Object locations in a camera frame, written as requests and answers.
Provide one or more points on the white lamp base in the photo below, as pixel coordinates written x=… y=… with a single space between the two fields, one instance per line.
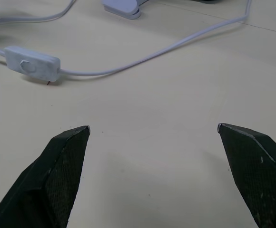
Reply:
x=123 y=7

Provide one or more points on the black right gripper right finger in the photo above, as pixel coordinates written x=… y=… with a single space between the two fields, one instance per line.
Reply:
x=252 y=166

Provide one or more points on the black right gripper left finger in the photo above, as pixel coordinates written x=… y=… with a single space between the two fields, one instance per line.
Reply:
x=50 y=180

